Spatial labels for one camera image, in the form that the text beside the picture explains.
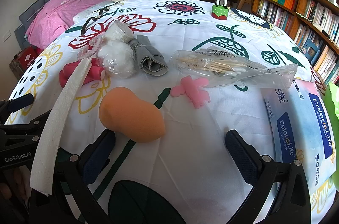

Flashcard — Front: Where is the pink lace scrunchie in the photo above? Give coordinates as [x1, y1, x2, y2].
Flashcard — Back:
[77, 35, 105, 60]

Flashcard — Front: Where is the green leaf-shaped bowl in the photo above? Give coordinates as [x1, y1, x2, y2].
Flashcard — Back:
[324, 83, 339, 191]

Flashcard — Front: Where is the pink butterfly sponge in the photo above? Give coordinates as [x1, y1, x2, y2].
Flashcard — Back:
[170, 76, 210, 109]

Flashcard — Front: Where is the bag of cotton swabs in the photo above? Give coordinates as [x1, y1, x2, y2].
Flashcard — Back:
[171, 46, 298, 90]

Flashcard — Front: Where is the wooden bookshelf with books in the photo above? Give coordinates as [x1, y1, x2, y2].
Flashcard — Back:
[252, 0, 338, 93]

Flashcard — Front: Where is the grey bed headboard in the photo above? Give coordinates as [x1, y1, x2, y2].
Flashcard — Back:
[14, 0, 50, 50]

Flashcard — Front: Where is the wooden desk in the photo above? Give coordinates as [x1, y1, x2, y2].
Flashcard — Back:
[230, 0, 254, 11]

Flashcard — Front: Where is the blue tissue pack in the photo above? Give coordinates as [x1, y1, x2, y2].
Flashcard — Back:
[261, 79, 337, 221]

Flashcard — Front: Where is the floral white tablecloth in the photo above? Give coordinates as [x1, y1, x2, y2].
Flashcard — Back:
[9, 0, 311, 223]

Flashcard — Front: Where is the red cardboard box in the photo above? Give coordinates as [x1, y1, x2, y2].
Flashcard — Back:
[9, 46, 43, 80]

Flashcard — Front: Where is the bag of cotton balls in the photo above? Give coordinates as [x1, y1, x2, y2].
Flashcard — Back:
[97, 41, 135, 79]

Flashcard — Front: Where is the white paper towel strip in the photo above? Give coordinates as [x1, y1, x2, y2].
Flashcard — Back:
[30, 59, 91, 195]

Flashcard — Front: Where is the pink foam hair roller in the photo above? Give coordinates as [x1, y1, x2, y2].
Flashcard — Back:
[59, 58, 106, 88]

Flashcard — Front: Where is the orange makeup sponge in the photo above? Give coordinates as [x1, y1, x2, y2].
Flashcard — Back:
[99, 87, 165, 143]

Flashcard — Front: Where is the pink bed quilt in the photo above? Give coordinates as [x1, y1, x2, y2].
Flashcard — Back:
[25, 0, 108, 50]

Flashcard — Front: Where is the grey cloth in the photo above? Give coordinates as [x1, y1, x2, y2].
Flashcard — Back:
[129, 35, 168, 77]

